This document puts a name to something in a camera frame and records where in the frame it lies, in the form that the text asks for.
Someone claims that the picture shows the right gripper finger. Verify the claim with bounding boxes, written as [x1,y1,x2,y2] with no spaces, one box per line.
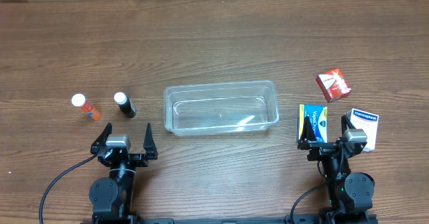
[341,115,355,137]
[299,116,316,141]

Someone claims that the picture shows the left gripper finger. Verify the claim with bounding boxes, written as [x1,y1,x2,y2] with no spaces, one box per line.
[143,123,158,160]
[90,123,113,154]

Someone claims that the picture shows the white Hansaplast plaster box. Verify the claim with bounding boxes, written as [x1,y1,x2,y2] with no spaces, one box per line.
[347,108,379,152]

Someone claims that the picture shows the blue yellow VapoDrops box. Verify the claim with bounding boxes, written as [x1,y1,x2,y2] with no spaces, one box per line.
[297,104,328,143]

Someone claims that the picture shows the black bottle white cap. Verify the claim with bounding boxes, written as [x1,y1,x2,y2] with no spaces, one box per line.
[113,92,136,118]

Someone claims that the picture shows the orange tube white cap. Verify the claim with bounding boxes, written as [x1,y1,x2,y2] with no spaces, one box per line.
[71,93,102,121]

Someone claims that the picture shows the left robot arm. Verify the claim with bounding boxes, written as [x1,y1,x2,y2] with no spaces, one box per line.
[88,123,158,223]

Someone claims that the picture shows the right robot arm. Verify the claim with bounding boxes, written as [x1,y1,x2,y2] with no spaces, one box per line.
[288,115,378,224]

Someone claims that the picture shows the clear plastic container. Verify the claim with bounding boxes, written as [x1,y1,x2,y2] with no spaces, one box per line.
[164,80,280,136]

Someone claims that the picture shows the red white carton box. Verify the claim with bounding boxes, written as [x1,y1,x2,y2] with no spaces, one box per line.
[316,68,352,103]

